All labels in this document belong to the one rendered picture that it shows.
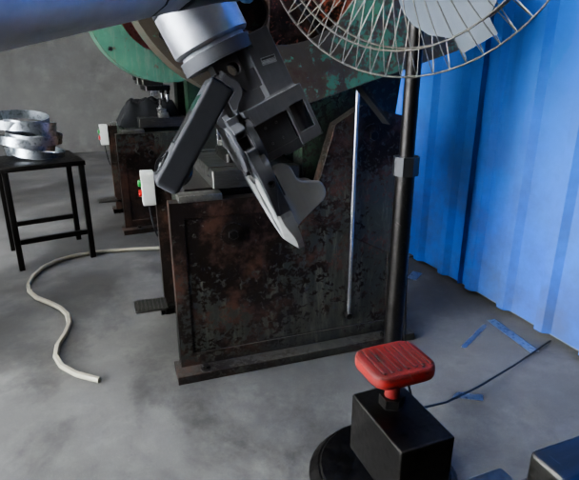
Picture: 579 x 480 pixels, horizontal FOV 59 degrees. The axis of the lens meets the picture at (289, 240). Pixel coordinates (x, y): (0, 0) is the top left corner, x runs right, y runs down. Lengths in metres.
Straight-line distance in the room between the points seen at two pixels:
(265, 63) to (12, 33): 0.30
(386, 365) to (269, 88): 0.29
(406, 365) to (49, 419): 1.44
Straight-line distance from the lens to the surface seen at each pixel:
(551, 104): 2.18
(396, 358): 0.54
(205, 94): 0.50
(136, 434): 1.68
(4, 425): 1.86
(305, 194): 0.51
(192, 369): 1.87
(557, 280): 2.20
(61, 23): 0.26
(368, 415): 0.55
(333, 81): 1.51
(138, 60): 3.11
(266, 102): 0.49
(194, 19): 0.49
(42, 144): 2.96
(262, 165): 0.48
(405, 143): 1.11
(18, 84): 6.68
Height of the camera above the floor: 1.04
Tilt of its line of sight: 19 degrees down
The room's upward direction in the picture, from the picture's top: straight up
